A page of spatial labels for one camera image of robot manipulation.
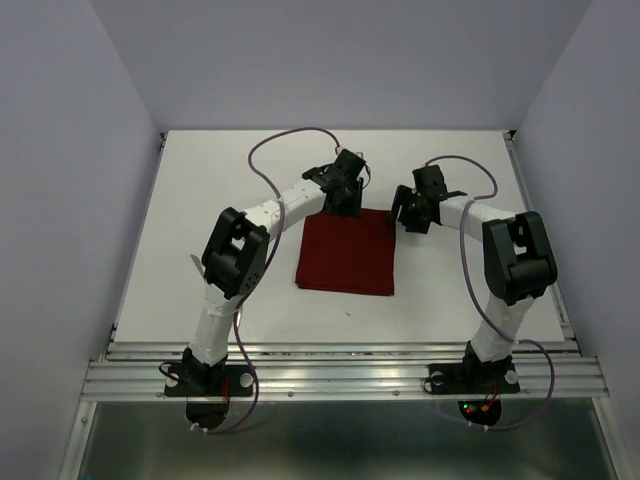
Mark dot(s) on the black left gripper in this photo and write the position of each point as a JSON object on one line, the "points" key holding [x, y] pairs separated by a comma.
{"points": [[353, 210]]}

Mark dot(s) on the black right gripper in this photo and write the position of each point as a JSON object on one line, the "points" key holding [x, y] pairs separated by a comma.
{"points": [[402, 195]]}

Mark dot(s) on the dark red cloth napkin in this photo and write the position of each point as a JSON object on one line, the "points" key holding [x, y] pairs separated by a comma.
{"points": [[353, 255]]}

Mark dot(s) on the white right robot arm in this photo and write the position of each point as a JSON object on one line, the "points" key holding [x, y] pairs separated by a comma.
{"points": [[518, 261]]}

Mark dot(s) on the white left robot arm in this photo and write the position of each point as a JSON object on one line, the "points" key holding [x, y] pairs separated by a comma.
{"points": [[236, 255]]}

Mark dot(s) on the silver metal spoon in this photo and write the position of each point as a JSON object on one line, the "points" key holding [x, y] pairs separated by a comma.
{"points": [[238, 318]]}

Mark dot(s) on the aluminium right side rail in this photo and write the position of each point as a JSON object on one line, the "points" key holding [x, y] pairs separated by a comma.
{"points": [[538, 250]]}

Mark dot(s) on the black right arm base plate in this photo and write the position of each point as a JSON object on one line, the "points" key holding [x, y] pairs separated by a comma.
{"points": [[466, 380]]}

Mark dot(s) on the aluminium front frame rail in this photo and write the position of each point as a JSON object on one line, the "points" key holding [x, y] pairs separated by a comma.
{"points": [[128, 372]]}

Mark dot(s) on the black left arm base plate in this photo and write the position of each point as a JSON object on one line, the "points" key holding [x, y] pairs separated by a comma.
{"points": [[227, 381]]}

